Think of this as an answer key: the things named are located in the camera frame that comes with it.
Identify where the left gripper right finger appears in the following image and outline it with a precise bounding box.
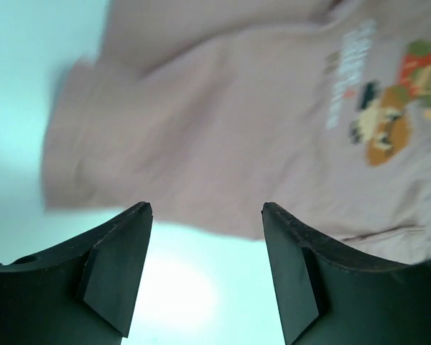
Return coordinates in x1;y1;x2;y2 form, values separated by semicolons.
261;203;431;345

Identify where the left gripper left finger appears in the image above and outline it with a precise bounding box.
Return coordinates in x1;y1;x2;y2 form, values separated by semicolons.
0;202;153;345

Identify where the pink pixel-print t-shirt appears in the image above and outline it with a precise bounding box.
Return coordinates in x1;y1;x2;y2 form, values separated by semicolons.
42;0;431;264

